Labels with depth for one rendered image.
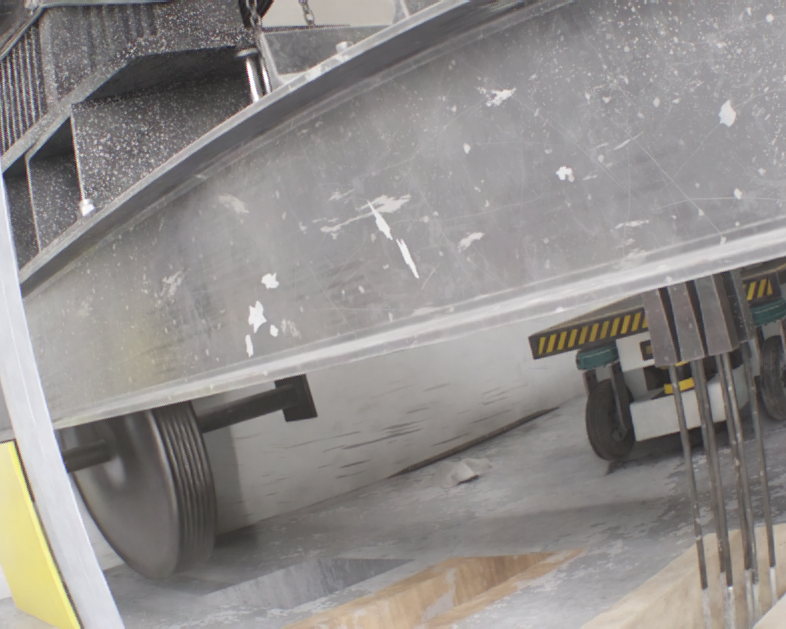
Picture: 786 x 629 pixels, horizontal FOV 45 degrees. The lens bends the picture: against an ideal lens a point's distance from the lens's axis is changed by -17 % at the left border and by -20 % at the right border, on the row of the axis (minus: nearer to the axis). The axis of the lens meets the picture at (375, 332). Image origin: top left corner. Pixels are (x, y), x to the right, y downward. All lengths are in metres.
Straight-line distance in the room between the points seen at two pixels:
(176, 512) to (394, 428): 1.30
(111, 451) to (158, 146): 0.90
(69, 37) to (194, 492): 0.96
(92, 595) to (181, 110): 0.74
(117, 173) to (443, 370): 2.03
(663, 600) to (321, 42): 0.79
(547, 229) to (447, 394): 2.56
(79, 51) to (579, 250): 1.05
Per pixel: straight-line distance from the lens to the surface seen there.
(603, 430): 2.30
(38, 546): 1.99
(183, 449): 2.07
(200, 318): 1.27
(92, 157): 1.52
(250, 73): 1.56
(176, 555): 2.17
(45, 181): 1.74
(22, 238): 1.85
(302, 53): 1.03
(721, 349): 1.17
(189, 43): 1.47
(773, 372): 2.09
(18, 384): 1.47
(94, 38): 1.69
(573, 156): 0.82
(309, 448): 3.09
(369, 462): 3.20
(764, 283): 2.02
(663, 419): 2.20
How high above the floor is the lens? 0.44
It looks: 1 degrees down
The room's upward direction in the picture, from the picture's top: 16 degrees counter-clockwise
